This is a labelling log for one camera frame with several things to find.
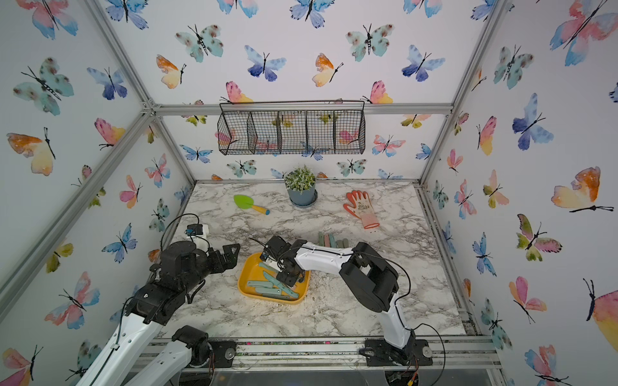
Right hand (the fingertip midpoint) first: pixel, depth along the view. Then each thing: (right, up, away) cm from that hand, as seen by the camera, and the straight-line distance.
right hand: (290, 270), depth 90 cm
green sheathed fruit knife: (+11, +10, +10) cm, 18 cm away
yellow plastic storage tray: (-15, 0, +1) cm, 15 cm away
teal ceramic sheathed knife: (+16, +9, +10) cm, 21 cm away
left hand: (-17, +12, -15) cm, 26 cm away
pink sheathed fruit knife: (+14, +10, +10) cm, 19 cm away
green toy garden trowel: (-25, +26, +25) cm, 44 cm away
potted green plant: (+3, +33, +10) cm, 35 cm away
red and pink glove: (+30, +23, +18) cm, 42 cm away
